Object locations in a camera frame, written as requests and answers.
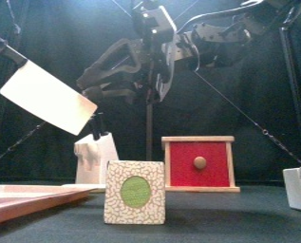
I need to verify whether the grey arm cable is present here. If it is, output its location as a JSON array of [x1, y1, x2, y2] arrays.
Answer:
[[175, 0, 267, 34]]

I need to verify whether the white toy cleaver black handle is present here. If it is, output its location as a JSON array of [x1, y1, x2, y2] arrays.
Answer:
[[0, 45, 99, 137]]

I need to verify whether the white wooden knife block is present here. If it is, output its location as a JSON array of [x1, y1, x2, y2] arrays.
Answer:
[[72, 131, 120, 185]]

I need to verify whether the pink plastic tray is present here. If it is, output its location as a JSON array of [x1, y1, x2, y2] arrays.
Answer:
[[0, 184, 99, 228]]

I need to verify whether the small patterned green box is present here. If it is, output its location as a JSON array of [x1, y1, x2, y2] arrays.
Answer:
[[103, 159, 165, 226]]

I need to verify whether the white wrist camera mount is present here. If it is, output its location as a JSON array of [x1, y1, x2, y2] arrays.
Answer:
[[132, 4, 178, 46]]

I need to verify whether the thin vertical frame post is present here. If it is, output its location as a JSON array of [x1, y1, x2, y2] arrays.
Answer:
[[144, 101, 153, 161]]

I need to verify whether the black slanted frame post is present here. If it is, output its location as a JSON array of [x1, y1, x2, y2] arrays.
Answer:
[[278, 27, 301, 165]]

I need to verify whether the thin steel brace wire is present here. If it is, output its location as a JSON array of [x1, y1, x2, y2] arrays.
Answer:
[[192, 70, 301, 166], [0, 121, 48, 168]]

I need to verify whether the wooden box red drawer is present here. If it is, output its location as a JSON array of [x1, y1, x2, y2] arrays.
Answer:
[[160, 135, 240, 194]]

